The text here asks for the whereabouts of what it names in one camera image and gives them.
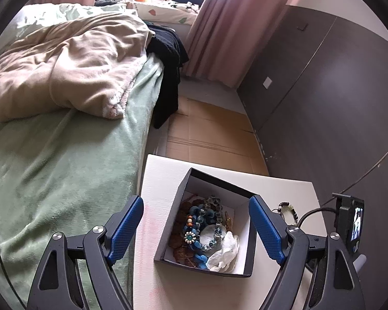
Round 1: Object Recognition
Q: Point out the pile of brown bead bracelets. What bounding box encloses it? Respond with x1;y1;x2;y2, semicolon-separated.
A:
170;195;240;270

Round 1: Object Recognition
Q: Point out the black cable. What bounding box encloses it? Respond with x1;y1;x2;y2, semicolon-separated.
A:
296;207;338;228

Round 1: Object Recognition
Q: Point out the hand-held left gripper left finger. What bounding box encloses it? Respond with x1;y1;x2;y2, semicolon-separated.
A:
25;195;145;310

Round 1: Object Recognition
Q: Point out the printed window seat cushion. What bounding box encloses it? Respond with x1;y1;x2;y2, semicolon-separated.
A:
129;0;203;26

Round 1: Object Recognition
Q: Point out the beige blanket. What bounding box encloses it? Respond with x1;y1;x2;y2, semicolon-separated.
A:
0;14;156;121

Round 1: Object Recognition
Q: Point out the black and white bead bracelet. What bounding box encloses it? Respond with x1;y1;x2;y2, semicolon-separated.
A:
276;201;301;225

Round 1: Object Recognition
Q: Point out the black clothing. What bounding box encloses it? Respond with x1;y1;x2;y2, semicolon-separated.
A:
145;22;190;130

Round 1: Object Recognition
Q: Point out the wide pink curtain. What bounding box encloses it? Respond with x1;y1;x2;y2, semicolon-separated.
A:
183;0;298;88

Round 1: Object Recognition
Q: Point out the white tissue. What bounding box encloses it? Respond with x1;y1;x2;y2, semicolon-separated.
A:
207;232;240;271

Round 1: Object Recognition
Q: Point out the cardboard floor sheet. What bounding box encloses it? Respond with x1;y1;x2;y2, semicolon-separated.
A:
165;97;269;176

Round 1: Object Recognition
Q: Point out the dark grey wardrobe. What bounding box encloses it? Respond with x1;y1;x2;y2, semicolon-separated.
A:
236;5;388;207

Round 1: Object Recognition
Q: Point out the blue bead flower bracelet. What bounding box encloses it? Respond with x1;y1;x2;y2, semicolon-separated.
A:
181;205;214;270

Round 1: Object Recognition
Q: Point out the black cardboard box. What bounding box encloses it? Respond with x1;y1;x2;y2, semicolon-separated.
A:
153;167;259;278

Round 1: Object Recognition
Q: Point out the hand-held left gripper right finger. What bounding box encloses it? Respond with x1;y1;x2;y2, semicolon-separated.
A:
248;195;367;310

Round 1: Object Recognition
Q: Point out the bed with green sheet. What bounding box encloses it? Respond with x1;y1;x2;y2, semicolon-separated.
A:
0;3;165;298

